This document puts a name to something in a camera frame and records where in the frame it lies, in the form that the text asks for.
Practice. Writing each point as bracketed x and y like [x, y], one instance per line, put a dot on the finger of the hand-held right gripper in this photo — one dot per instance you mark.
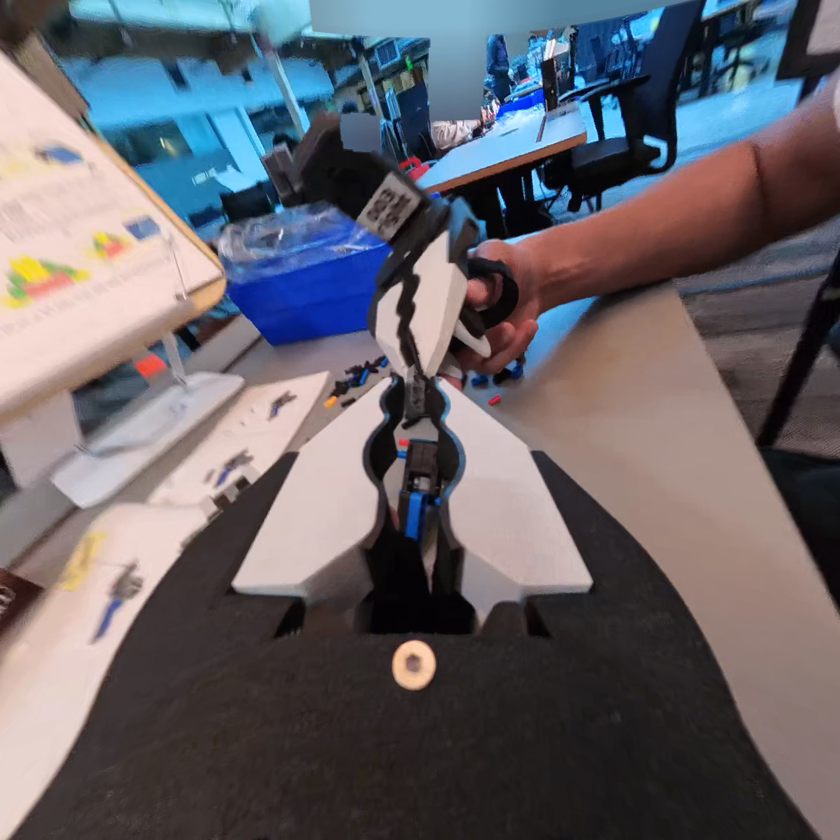
[392, 321]
[439, 295]

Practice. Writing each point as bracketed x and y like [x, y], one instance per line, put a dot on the white instruction booklet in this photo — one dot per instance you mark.
[59, 656]

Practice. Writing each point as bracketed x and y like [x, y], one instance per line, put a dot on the black office chair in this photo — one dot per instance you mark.
[623, 131]

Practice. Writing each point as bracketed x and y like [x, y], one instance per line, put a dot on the wood-edged white desk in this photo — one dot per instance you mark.
[505, 151]

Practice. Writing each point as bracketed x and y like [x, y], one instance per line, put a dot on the printed instruction board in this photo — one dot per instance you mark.
[65, 262]

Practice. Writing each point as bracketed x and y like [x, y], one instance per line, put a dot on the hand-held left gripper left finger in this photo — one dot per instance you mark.
[315, 512]

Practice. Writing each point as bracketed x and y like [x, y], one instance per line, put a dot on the small black blue lego assembly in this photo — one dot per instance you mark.
[417, 472]

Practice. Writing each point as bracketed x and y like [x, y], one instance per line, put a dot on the small red object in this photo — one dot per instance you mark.
[149, 365]

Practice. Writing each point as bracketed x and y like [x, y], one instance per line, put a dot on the person's right forearm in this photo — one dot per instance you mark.
[656, 223]

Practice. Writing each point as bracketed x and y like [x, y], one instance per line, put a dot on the white board stand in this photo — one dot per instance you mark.
[151, 410]

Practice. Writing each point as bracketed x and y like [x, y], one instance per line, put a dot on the black chair frame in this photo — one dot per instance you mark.
[800, 367]

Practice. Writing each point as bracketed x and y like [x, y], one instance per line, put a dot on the white box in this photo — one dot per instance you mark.
[39, 439]

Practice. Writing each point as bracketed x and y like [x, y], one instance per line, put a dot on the blue plastic bin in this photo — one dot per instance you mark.
[308, 295]

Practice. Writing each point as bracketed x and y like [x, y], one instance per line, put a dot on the dark grey lego connector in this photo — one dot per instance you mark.
[417, 394]

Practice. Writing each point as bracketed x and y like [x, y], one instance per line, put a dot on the person's right hand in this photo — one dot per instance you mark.
[529, 315]

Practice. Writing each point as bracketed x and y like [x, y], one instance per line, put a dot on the clear plastic bag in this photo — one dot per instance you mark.
[289, 229]

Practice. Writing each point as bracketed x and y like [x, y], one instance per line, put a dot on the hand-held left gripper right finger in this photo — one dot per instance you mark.
[512, 518]

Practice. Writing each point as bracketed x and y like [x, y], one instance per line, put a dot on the black framed board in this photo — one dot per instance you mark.
[810, 39]

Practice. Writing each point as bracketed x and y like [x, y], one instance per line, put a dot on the pile of loose lego pieces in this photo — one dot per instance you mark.
[358, 377]

